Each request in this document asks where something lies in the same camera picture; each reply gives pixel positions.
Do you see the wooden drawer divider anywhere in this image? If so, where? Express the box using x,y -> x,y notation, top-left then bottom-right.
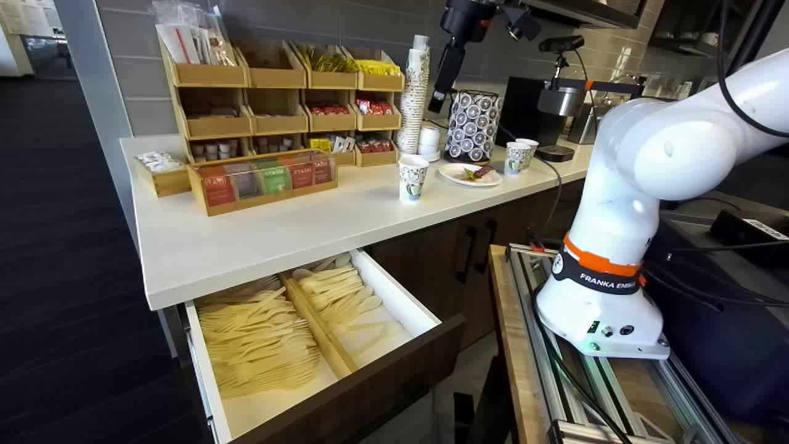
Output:
279,273 -> 359,379

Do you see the red snack packet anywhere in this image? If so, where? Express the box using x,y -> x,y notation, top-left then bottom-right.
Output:
460,165 -> 501,185

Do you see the pile of dark yellow packets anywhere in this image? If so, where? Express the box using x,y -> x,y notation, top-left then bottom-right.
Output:
294,45 -> 356,74

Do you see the pile of wooden cutlery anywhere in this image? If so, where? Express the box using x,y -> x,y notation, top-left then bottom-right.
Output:
294,259 -> 409,350

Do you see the tall stack of paper cups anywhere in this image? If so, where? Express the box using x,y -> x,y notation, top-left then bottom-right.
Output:
395,33 -> 434,157

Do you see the white plate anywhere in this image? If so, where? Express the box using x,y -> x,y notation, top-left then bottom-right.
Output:
437,161 -> 504,190

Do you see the black cabinet door handle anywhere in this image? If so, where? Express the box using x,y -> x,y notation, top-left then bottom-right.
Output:
453,223 -> 481,287

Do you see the stack of white cup lids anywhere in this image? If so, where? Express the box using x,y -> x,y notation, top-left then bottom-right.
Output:
416,120 -> 446,164

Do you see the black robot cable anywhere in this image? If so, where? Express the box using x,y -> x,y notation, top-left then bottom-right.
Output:
713,0 -> 789,141

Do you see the open dark wood drawer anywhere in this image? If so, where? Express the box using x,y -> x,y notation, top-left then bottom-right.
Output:
179,246 -> 469,444

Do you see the patterned paper cup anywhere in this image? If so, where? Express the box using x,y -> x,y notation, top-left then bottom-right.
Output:
397,154 -> 432,204

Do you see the wooden robot table with rails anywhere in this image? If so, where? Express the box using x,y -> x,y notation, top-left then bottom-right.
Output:
487,241 -> 746,444

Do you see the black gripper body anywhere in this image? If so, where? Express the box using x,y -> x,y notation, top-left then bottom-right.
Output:
440,0 -> 501,49

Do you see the dark bulky bag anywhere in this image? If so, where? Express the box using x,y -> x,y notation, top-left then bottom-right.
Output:
641,193 -> 789,429

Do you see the thin black counter cable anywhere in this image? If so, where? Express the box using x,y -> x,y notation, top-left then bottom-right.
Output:
501,125 -> 568,250

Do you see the pile of wooden forks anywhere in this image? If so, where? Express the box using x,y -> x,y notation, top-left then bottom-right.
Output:
196,282 -> 322,400

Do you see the pile of yellow snack packets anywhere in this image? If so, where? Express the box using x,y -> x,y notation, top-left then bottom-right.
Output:
353,58 -> 405,82

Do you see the pile of red snack packets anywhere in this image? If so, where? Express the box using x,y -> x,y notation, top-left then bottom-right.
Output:
305,102 -> 353,119
354,97 -> 397,119

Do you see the small paper cup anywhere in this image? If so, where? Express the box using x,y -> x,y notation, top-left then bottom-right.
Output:
514,136 -> 541,169
503,141 -> 530,181

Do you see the black camera on stand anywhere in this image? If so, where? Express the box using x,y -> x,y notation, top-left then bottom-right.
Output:
536,33 -> 588,83

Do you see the small wooden packet box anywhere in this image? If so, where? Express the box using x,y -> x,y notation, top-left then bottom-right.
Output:
132,148 -> 194,199

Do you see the black coffee machine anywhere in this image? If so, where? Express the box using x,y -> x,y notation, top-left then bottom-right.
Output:
496,74 -> 596,164

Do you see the dark wood cabinet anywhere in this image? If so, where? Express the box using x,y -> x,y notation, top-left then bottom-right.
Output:
364,176 -> 588,352

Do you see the wooden snack organizer shelf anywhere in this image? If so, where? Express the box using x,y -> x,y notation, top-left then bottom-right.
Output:
158,40 -> 406,170

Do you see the black white patterned box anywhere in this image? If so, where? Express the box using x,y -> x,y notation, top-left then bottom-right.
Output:
440,88 -> 503,165

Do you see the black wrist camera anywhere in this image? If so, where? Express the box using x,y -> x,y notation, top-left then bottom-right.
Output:
498,3 -> 541,43

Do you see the clear bag of stirrers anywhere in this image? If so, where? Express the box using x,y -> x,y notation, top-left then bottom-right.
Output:
149,0 -> 242,70

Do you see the wooden tea box clear lid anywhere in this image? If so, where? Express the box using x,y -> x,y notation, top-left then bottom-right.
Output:
186,148 -> 340,220

